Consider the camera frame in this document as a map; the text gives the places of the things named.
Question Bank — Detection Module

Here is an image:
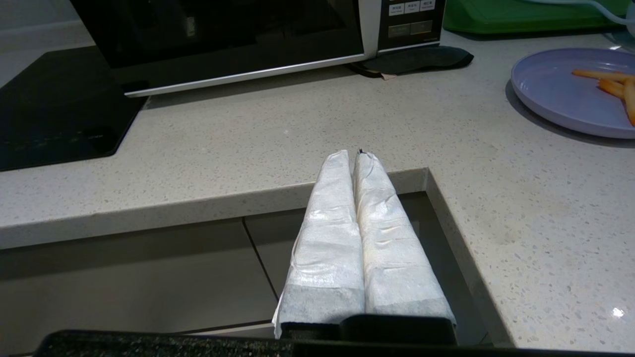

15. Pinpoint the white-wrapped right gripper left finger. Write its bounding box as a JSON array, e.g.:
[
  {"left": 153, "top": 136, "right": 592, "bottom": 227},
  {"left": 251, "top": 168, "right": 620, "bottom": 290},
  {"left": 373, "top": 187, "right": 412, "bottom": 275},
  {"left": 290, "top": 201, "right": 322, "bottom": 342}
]
[{"left": 272, "top": 150, "right": 366, "bottom": 339}]

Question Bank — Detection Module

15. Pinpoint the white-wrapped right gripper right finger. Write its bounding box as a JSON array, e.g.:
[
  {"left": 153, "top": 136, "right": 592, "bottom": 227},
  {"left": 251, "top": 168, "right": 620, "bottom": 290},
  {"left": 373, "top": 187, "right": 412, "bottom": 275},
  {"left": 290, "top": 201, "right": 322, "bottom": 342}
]
[{"left": 353, "top": 149, "right": 457, "bottom": 344}]

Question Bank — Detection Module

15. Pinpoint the purple plastic plate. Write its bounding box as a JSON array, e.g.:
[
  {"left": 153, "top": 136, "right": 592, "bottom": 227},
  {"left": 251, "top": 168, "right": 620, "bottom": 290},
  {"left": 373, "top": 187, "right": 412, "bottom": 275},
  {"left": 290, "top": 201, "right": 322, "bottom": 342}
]
[{"left": 511, "top": 48, "right": 635, "bottom": 139}]

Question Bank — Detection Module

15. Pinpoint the black glass microwave door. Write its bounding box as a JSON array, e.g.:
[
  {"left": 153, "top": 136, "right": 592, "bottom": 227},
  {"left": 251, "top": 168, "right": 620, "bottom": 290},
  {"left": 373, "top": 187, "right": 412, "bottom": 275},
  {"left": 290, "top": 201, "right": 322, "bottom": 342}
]
[{"left": 69, "top": 0, "right": 380, "bottom": 98}]

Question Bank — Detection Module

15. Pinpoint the black cloth pad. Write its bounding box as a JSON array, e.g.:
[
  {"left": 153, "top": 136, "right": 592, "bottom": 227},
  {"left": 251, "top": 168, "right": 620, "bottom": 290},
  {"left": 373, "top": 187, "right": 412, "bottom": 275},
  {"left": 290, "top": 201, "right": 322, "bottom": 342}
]
[{"left": 347, "top": 46, "right": 474, "bottom": 79}]

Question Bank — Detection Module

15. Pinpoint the green plastic cutting board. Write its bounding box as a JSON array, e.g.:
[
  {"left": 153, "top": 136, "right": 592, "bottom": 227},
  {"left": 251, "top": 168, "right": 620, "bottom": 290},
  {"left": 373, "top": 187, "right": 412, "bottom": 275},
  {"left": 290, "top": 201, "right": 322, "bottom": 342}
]
[{"left": 443, "top": 0, "right": 631, "bottom": 35}]

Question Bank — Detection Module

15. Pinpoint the black induction cooktop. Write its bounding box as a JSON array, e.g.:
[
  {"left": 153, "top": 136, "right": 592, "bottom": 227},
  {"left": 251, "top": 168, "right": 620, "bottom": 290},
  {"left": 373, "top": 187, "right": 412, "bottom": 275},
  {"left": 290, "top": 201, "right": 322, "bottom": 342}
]
[{"left": 0, "top": 46, "right": 148, "bottom": 172}]

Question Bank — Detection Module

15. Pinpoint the white power cable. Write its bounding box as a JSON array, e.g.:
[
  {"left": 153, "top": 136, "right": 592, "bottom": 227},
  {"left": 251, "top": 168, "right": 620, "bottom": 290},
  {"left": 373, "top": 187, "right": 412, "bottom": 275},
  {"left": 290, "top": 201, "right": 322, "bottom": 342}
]
[{"left": 526, "top": 0, "right": 635, "bottom": 25}]

